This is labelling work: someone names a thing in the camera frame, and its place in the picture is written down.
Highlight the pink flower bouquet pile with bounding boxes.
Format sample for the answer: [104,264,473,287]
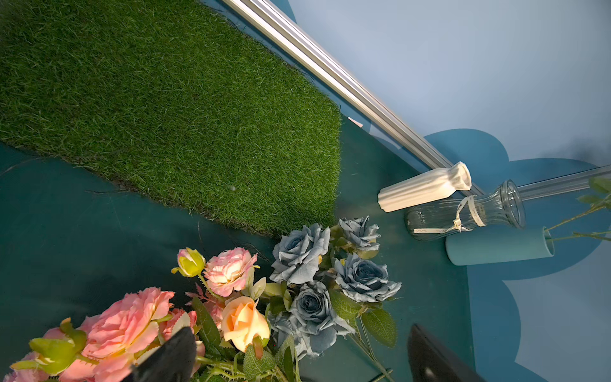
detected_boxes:
[6,248,300,381]

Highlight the horizontal aluminium frame bar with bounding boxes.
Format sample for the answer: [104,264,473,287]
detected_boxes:
[221,0,485,197]

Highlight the white ribbed ceramic vase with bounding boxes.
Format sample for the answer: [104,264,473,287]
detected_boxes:
[377,162,472,213]

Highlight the pink rose spray stem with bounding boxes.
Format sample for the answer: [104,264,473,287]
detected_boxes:
[545,176,610,242]

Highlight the blue grey fabric flowers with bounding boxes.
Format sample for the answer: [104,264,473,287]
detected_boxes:
[264,216,402,381]

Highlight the clear glass vase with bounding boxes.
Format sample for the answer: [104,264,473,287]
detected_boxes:
[404,180,526,241]

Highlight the teal cylinder vase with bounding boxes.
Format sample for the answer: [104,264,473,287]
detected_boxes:
[446,226,555,266]

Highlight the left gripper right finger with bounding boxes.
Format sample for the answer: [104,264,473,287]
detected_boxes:
[407,324,485,382]

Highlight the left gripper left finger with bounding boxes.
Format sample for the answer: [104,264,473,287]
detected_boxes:
[123,327,197,382]

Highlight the green artificial grass mat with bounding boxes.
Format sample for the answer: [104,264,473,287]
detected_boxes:
[1,1,342,236]

